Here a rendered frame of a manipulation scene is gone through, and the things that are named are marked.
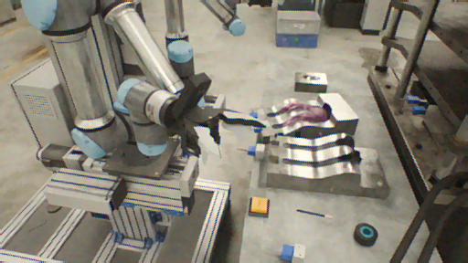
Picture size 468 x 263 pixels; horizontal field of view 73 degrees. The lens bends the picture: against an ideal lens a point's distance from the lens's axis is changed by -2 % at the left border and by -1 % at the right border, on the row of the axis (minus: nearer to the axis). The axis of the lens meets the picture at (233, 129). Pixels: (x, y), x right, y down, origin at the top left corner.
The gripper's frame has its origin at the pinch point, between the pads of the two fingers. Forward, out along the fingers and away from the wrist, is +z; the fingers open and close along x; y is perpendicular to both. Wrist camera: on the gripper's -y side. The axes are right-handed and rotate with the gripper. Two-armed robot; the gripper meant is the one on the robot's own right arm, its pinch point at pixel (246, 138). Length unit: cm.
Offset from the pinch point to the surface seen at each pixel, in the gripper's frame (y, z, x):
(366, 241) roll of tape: 56, 24, -51
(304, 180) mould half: 51, -6, -61
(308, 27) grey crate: 62, -160, -397
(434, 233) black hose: 50, 42, -65
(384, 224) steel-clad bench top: 57, 27, -66
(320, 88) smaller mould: 43, -37, -142
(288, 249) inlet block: 58, 4, -31
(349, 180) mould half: 48, 9, -69
